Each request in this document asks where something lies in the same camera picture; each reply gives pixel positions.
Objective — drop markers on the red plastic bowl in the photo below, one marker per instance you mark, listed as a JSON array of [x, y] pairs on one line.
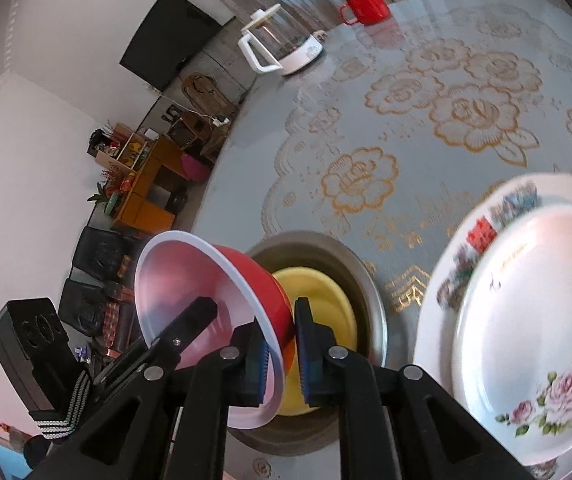
[[180, 280]]

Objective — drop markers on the pink bucket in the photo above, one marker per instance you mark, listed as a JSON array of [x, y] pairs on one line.
[[194, 167]]

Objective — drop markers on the carved wooden chair back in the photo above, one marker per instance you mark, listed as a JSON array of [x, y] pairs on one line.
[[205, 92]]

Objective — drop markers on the orange wooden cabinet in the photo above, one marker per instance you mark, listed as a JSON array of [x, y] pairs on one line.
[[150, 185]]

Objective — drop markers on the black leather sofa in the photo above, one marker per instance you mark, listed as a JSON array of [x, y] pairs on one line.
[[95, 255]]

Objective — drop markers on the black wall television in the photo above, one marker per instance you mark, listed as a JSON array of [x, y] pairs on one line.
[[170, 40]]

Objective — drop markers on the white glass electric kettle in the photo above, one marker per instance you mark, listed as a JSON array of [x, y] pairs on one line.
[[301, 57]]

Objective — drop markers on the colourful floral rim plate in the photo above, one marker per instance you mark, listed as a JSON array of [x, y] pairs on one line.
[[491, 210]]

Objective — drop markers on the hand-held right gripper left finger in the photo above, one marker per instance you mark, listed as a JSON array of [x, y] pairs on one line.
[[243, 365]]

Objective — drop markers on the yellow plastic bowl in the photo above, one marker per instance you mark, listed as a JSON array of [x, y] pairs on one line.
[[326, 300]]

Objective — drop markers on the stainless steel bowl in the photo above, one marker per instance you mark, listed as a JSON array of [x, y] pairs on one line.
[[366, 300]]

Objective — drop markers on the red enamel mug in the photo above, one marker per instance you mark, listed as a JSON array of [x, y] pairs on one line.
[[368, 7]]

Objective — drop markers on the green potted plant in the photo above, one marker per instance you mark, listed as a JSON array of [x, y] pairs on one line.
[[105, 200]]

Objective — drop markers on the white power strip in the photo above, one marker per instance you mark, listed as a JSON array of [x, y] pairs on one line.
[[219, 121]]

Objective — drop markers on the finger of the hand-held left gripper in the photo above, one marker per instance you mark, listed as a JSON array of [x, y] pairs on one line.
[[185, 327]]

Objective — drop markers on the wooden shelf box with items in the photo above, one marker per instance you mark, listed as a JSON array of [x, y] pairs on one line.
[[125, 152]]

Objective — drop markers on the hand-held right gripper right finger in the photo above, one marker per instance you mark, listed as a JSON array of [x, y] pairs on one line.
[[308, 350]]

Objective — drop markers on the white rose print plate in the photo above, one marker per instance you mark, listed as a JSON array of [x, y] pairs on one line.
[[541, 310]]

